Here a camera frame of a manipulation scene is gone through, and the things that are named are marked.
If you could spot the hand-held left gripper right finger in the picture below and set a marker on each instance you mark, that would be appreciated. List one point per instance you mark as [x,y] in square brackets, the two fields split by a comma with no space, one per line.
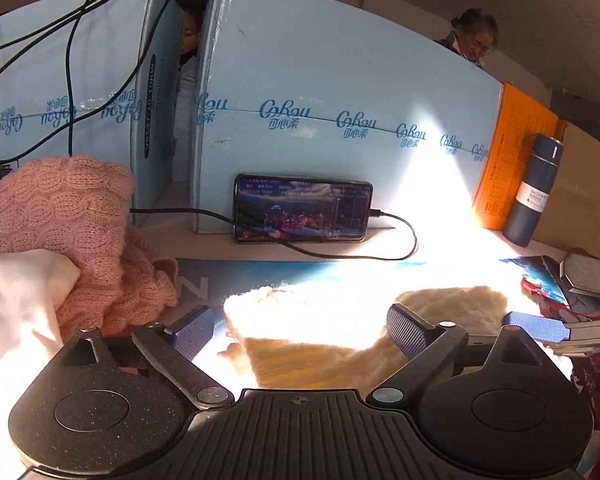
[405,332]

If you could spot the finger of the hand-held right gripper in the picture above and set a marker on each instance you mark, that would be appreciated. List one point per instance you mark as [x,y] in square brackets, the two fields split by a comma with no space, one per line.
[535,325]
[587,275]

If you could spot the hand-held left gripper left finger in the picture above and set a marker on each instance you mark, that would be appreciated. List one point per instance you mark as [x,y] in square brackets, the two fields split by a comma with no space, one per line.
[195,331]

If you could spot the cream knitted sweater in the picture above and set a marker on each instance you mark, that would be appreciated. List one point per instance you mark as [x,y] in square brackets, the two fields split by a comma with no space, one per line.
[300,345]

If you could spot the printed desk mat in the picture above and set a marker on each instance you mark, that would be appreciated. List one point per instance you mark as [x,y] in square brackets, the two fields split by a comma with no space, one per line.
[192,285]

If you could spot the brown cardboard box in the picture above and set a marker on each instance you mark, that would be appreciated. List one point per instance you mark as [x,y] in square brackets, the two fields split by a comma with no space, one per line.
[585,195]

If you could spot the blue vacuum bottle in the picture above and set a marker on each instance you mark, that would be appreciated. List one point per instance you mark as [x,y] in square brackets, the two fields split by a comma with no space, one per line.
[532,200]

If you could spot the orange cardboard box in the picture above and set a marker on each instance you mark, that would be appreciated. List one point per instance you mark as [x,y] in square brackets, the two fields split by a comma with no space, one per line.
[515,160]

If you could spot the black smartphone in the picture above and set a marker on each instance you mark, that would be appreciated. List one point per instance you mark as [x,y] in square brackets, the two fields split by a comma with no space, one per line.
[300,207]

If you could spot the white cloth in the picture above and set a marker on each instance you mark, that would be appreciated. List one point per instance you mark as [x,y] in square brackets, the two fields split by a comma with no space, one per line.
[15,305]

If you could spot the pink knitted sweater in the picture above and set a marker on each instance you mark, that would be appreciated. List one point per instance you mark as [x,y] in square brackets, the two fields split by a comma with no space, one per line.
[55,210]

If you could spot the large light blue cardboard box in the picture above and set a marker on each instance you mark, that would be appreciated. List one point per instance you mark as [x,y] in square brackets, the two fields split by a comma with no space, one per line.
[330,60]

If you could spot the small light blue cardboard box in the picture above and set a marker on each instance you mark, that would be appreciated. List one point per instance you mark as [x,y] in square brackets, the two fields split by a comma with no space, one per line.
[40,70]

